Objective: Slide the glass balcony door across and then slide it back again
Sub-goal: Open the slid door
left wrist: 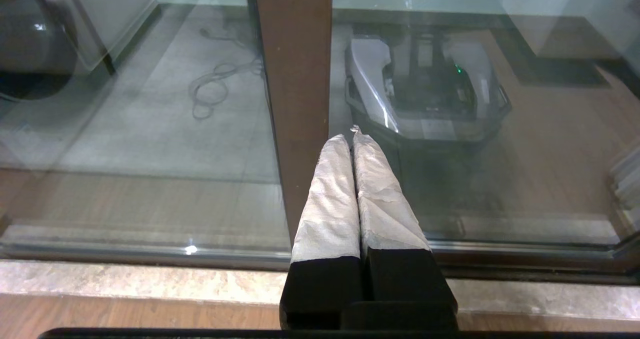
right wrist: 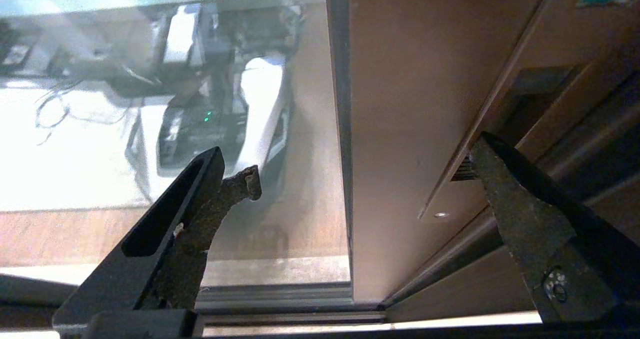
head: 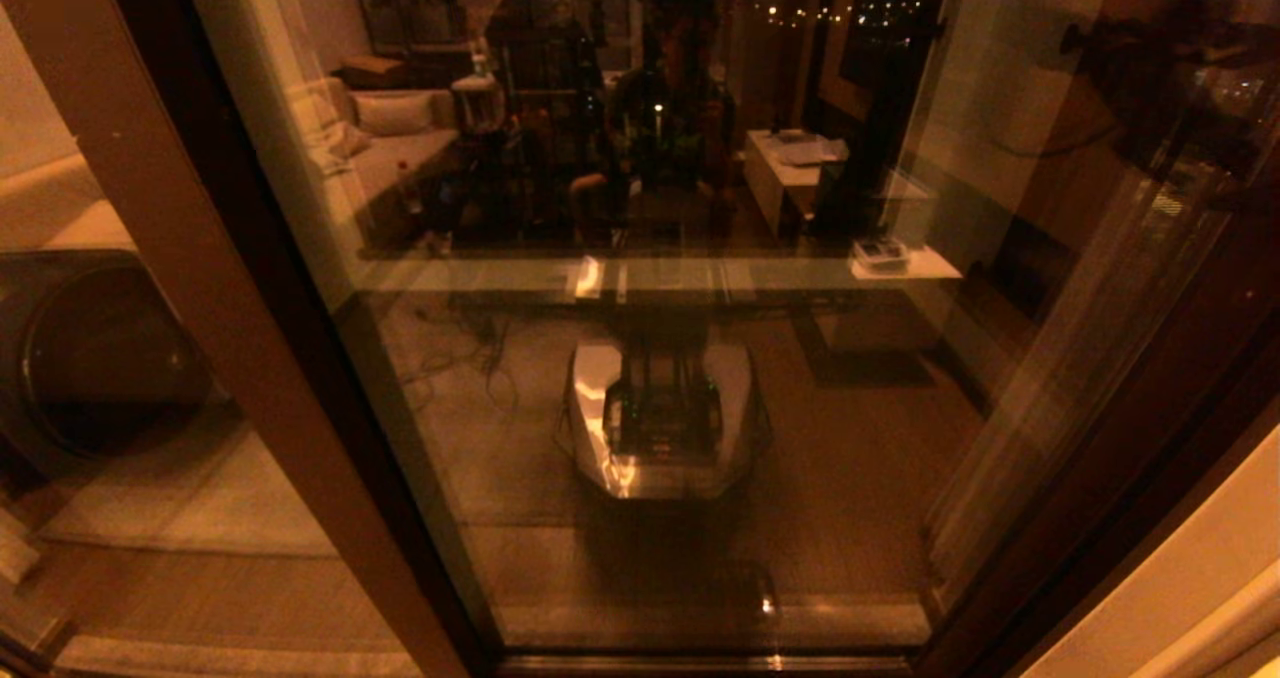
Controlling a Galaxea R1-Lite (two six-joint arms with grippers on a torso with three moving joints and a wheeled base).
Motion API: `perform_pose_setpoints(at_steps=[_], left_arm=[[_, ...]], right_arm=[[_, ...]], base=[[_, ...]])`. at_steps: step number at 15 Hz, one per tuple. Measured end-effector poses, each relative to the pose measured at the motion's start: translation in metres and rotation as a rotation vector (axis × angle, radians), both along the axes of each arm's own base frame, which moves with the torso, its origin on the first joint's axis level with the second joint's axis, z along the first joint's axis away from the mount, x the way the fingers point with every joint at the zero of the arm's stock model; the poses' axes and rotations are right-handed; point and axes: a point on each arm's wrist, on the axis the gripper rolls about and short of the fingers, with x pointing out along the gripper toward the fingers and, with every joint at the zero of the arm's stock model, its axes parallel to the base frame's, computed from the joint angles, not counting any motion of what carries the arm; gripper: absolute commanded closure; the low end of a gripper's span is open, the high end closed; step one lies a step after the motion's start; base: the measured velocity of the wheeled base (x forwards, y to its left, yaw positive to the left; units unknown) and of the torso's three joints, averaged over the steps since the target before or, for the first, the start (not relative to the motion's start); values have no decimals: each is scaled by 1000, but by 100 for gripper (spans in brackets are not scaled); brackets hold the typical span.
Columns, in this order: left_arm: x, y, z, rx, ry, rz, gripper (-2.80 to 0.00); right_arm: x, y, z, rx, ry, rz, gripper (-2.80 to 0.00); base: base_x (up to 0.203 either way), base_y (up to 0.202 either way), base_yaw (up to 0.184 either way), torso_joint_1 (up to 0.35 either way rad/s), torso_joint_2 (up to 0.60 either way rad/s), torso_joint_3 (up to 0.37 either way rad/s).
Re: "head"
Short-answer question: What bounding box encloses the brown framed sliding glass door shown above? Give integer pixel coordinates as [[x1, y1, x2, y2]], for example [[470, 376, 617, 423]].
[[100, 0, 1280, 678]]

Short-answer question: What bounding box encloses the dark brown door jamb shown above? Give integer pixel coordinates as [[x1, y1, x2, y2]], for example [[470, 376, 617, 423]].
[[960, 338, 1280, 678]]

